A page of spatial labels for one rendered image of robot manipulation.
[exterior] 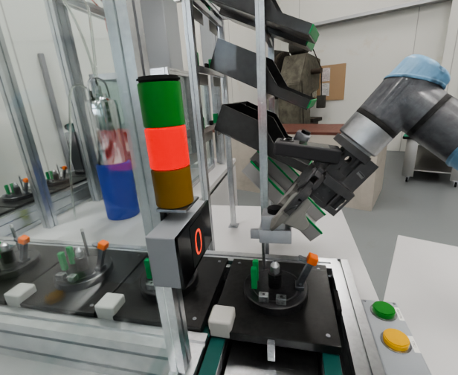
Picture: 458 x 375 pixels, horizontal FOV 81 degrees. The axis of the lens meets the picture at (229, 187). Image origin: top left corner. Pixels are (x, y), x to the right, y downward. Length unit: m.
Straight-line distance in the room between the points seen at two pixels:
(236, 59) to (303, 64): 5.56
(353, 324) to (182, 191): 0.43
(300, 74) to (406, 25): 2.23
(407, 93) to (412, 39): 6.63
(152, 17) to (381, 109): 1.47
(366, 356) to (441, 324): 0.31
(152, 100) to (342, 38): 7.10
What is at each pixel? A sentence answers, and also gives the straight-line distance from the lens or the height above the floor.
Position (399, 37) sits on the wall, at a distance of 7.14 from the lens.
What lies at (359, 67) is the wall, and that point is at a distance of 7.19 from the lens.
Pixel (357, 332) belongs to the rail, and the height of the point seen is 0.95.
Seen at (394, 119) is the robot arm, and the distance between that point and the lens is 0.49.
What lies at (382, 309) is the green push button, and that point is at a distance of 0.66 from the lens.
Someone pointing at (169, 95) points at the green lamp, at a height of 1.39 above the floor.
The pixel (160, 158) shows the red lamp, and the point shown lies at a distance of 0.33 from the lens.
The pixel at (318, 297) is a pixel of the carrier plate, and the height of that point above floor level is 0.97.
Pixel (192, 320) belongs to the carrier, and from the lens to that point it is 0.61.
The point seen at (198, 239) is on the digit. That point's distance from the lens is 0.38.
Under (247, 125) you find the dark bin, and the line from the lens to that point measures 0.74.
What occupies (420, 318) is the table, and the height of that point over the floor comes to 0.86.
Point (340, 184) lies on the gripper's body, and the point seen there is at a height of 1.23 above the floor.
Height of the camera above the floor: 1.39
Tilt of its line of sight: 18 degrees down
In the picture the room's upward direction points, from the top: 4 degrees counter-clockwise
